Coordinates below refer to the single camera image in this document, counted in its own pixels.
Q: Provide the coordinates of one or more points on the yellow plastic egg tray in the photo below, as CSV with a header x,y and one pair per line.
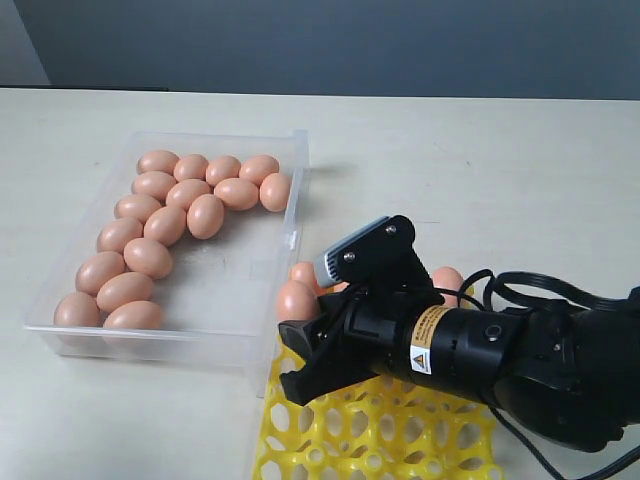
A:
x,y
379,429

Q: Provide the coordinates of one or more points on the brown egg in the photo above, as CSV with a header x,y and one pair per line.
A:
x,y
447,278
157,160
185,192
141,314
122,289
166,225
304,272
237,194
148,256
191,166
256,168
77,309
222,168
97,270
118,233
205,216
274,192
137,206
296,301
340,287
156,184

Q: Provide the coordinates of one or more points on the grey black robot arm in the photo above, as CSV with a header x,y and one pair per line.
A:
x,y
568,375

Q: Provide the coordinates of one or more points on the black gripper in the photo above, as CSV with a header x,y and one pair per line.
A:
x,y
390,334

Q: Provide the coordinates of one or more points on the clear plastic egg bin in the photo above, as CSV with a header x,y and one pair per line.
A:
x,y
219,300

